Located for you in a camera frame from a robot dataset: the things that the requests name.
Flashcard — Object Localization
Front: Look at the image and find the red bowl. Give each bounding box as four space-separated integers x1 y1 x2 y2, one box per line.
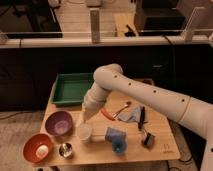
23 134 53 163

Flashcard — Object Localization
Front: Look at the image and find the black box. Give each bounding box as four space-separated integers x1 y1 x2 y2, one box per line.
134 0 185 36

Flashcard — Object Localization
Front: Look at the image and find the blue cloth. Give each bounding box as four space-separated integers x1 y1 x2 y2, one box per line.
118 106 143 123

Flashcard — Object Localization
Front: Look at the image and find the white post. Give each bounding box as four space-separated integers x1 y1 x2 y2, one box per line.
90 8 100 43

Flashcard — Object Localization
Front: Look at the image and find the white egg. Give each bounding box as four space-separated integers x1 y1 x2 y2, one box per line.
36 145 48 158

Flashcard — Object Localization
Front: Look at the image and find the wooden board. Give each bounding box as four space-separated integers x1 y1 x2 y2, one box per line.
33 78 181 168

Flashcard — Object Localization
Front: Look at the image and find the purple bowl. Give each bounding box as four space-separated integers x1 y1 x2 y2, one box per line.
45 111 73 136

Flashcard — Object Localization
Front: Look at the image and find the small steel cup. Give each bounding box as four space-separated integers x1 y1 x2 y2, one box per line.
59 143 73 159

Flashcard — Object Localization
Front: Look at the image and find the white paper cup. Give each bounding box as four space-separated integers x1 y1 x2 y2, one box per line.
76 123 93 143

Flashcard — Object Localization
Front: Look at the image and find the orange carrot toy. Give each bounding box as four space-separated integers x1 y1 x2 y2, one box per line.
101 108 115 121

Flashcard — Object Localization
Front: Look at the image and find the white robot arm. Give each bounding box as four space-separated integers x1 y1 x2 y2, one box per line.
82 64 213 171

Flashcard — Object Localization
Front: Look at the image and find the green plastic tray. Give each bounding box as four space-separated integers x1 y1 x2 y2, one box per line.
51 73 93 107

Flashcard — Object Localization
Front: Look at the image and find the black binder clip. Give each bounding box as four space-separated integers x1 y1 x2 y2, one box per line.
142 133 155 148

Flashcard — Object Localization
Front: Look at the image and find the blue plastic cup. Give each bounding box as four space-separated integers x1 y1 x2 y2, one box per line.
105 127 127 155

